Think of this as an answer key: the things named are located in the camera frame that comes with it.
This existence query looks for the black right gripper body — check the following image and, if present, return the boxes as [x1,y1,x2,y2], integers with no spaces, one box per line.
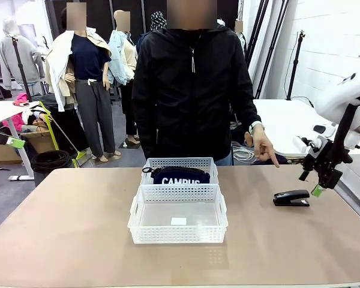
[301,139,354,172]

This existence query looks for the navy zip pencil case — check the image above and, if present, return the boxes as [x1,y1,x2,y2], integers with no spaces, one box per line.
[142,166,211,185]

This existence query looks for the person's left forearm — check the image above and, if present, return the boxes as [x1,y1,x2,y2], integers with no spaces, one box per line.
[227,97,263,128]

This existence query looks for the person's right forearm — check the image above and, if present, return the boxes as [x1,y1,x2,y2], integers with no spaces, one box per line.
[132,101,157,160]

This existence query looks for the person's left hand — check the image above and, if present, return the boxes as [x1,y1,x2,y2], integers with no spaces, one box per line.
[253,127,281,169]

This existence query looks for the cardboard box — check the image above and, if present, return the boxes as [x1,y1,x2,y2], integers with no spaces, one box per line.
[0,140,22,164]

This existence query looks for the black stapler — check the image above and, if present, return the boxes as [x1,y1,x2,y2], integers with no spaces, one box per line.
[272,189,311,208]

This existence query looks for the pile of clothes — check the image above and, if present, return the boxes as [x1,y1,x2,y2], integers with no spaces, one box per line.
[6,103,54,133]

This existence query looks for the white work table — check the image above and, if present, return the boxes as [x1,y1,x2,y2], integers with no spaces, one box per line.
[0,100,41,182]

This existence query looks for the pink cloth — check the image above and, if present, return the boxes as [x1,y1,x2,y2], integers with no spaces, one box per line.
[12,92,30,106]

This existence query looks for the white side table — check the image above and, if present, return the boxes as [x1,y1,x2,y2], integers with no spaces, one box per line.
[251,98,360,158]

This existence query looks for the silver wristwatch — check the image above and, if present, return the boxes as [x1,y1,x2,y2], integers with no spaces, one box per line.
[248,120,265,134]

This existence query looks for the black tripod pole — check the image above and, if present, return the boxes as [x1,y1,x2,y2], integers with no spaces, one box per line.
[11,35,33,103]
[285,29,307,101]

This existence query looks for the mannequin in grey hoodie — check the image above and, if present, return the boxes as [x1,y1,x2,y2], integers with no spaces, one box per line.
[0,17,46,91]

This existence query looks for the mannequin with navy shirt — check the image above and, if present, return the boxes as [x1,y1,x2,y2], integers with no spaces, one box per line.
[44,2,122,163]

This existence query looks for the white perforated plastic basket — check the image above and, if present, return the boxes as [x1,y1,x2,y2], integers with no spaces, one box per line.
[140,157,220,187]
[127,184,229,244]

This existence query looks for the black stand poles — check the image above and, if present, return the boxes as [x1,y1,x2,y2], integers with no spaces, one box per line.
[247,0,290,100]

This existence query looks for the person in black jacket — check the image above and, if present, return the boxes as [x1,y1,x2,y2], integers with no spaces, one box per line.
[131,23,281,169]

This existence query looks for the mannequin with light blue jacket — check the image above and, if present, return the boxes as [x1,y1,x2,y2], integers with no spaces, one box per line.
[107,10,142,149]

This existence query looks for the black backdrop curtain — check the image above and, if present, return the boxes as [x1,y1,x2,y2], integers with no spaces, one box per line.
[44,0,241,34]

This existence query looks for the mannequin with patterned hood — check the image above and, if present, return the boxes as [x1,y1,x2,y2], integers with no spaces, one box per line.
[134,11,168,55]

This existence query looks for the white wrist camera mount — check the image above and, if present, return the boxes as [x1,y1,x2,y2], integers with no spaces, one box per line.
[293,134,323,157]

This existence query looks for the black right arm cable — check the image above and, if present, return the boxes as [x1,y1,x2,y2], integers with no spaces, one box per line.
[332,103,360,164]

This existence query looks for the black coiled hose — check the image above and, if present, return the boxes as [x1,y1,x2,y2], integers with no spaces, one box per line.
[30,149,75,187]

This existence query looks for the white cable bundle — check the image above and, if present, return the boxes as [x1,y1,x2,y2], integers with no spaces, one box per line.
[232,142,258,165]

